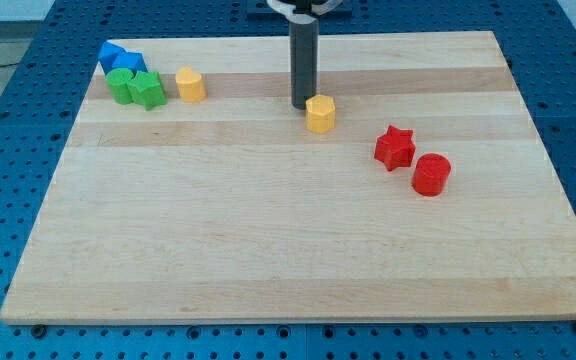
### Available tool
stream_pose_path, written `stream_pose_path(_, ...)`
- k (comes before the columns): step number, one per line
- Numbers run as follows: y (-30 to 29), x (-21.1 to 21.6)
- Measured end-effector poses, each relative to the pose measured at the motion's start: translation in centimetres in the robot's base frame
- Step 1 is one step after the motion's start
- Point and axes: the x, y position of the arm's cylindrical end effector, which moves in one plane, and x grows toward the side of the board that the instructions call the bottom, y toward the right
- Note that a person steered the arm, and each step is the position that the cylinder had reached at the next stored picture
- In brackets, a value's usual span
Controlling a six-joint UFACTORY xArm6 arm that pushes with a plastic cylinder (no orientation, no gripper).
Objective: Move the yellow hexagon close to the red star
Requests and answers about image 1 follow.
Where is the blue triangle block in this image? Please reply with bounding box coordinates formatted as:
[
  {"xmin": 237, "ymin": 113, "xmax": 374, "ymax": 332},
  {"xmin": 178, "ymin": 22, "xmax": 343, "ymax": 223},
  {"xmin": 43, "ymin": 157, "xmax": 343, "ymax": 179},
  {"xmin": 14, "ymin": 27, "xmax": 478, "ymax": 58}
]
[{"xmin": 97, "ymin": 41, "xmax": 125, "ymax": 74}]

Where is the yellow hexagon block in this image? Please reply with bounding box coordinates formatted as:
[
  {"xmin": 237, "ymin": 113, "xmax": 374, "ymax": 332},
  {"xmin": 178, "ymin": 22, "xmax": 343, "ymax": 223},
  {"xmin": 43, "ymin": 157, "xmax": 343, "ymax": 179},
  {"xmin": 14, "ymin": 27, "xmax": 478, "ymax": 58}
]
[{"xmin": 306, "ymin": 94, "xmax": 336, "ymax": 134}]

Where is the green star block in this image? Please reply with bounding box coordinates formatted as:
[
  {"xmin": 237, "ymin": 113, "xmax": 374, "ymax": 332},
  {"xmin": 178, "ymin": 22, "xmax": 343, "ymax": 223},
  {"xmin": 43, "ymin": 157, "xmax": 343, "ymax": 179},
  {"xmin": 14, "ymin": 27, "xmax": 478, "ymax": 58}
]
[{"xmin": 127, "ymin": 70, "xmax": 167, "ymax": 111}]

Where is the green cylinder block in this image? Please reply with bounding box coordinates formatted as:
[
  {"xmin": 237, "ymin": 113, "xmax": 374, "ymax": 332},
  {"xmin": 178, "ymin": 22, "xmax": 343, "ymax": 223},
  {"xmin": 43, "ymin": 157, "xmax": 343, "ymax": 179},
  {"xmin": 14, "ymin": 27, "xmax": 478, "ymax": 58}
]
[{"xmin": 105, "ymin": 68, "xmax": 134, "ymax": 105}]

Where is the red star block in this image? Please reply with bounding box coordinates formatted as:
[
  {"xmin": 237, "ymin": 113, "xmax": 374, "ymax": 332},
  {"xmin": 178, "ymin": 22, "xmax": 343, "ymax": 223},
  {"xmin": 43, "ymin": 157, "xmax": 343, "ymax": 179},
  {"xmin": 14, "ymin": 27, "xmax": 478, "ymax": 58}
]
[{"xmin": 374, "ymin": 125, "xmax": 416, "ymax": 171}]

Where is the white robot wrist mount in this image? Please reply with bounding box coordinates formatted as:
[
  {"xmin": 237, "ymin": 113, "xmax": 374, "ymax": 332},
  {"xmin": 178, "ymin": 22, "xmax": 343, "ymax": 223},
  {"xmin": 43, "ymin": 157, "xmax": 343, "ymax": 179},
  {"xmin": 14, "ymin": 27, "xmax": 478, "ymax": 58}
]
[{"xmin": 266, "ymin": 0, "xmax": 343, "ymax": 24}]

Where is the red cylinder block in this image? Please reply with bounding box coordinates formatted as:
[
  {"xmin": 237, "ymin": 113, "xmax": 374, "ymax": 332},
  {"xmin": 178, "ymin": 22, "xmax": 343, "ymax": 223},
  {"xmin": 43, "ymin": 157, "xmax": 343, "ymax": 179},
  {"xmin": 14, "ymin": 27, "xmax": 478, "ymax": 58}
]
[{"xmin": 412, "ymin": 153, "xmax": 452, "ymax": 197}]

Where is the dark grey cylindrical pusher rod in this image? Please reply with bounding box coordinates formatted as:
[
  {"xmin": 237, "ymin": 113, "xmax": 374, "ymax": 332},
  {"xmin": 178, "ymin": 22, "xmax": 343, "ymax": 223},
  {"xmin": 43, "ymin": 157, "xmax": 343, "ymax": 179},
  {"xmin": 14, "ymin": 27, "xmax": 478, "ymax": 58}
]
[{"xmin": 289, "ymin": 14, "xmax": 319, "ymax": 110}]

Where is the light wooden board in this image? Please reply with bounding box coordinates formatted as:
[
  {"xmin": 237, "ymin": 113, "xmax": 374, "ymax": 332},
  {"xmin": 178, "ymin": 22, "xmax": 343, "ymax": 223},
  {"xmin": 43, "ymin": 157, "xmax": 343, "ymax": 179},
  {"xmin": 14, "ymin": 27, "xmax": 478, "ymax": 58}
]
[{"xmin": 0, "ymin": 31, "xmax": 576, "ymax": 325}]

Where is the blue cube block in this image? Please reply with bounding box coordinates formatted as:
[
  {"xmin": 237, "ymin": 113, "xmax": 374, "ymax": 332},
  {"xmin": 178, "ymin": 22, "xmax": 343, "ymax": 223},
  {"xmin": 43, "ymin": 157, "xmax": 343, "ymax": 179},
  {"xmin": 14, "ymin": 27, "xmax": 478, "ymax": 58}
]
[{"xmin": 111, "ymin": 52, "xmax": 148, "ymax": 73}]

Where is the yellow heart block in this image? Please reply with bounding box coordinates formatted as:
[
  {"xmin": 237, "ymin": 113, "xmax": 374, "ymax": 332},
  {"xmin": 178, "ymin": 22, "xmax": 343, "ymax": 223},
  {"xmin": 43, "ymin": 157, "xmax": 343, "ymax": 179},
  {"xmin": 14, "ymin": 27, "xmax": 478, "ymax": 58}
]
[{"xmin": 175, "ymin": 66, "xmax": 207, "ymax": 103}]

